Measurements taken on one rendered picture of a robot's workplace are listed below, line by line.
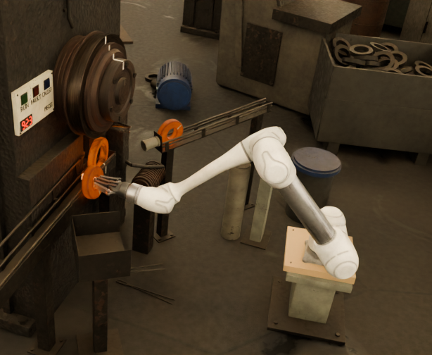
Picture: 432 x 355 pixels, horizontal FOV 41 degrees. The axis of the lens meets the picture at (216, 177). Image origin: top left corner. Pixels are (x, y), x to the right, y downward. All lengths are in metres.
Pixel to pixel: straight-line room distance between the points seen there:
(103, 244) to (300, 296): 1.08
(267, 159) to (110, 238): 0.76
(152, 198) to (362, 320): 1.37
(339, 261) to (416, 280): 1.12
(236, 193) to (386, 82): 1.65
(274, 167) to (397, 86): 2.37
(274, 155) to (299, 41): 2.82
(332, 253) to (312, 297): 0.47
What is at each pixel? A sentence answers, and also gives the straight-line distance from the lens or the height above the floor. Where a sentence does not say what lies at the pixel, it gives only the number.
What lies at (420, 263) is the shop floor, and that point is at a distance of 3.79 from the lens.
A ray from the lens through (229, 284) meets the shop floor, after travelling 3.25.
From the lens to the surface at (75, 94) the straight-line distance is 2.44.
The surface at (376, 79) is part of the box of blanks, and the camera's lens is 4.43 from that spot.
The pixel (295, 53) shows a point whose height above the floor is 0.54.
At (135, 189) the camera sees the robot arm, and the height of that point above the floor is 0.75.
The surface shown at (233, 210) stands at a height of 0.23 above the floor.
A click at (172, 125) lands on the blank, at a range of 3.10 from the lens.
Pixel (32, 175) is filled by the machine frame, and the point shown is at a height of 0.87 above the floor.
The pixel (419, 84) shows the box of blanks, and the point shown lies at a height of 0.68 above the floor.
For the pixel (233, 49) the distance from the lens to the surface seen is 5.33.
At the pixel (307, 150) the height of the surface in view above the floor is 0.43.
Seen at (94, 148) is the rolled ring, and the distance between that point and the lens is 2.73.
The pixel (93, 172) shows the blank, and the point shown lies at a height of 0.77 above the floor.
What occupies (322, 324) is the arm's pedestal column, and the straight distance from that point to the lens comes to 3.13.
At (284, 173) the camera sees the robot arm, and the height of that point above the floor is 1.03.
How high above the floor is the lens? 2.20
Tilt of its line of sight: 32 degrees down
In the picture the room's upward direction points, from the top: 7 degrees clockwise
